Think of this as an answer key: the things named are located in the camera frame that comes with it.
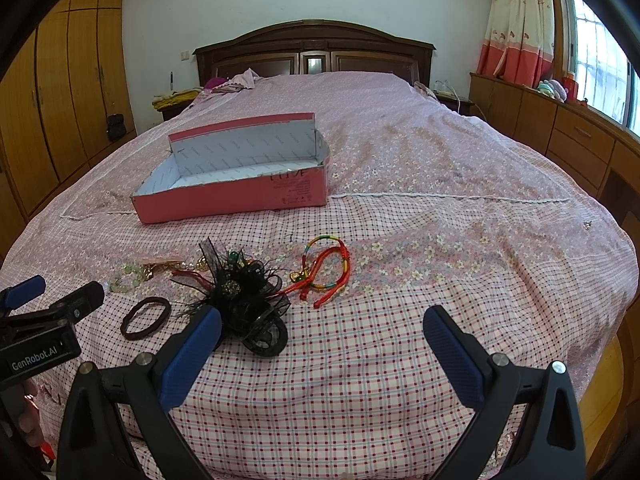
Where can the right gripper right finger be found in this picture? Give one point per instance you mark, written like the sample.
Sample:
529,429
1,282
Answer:
549,442

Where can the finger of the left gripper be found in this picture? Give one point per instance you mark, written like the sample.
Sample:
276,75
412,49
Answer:
16,296
75,306

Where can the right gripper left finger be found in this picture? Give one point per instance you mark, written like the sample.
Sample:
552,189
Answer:
94,443

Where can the small gold charm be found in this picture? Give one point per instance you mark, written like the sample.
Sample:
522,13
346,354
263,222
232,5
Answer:
201,264

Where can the black feather hair clip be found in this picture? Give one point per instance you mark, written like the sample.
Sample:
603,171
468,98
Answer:
248,296

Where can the person's left hand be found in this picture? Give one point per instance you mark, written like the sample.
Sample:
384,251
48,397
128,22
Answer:
29,418

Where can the black bag on floor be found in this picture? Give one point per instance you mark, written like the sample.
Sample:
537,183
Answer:
116,128

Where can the yellow wooden wardrobe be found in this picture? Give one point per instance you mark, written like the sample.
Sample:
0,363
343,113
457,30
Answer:
55,98

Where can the bedside table with yellow cloth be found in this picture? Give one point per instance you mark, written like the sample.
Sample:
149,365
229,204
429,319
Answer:
173,105

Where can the pink cardboard box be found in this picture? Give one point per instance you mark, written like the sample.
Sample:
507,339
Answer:
244,165

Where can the pink clothes on bed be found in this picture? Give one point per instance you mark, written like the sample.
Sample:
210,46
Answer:
243,81

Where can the pink floral bedspread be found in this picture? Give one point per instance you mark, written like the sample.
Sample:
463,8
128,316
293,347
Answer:
434,208

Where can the wooden drawer cabinet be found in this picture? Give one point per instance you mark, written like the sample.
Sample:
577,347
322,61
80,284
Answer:
601,157

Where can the dark wooden headboard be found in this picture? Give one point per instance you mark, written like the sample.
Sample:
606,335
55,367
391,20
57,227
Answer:
314,47

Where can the plush toys on cabinet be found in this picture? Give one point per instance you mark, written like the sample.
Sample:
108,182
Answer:
553,89

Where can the window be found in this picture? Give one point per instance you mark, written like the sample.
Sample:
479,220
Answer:
606,78

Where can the pink floral curtain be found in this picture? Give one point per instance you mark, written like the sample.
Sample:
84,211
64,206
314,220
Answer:
519,41

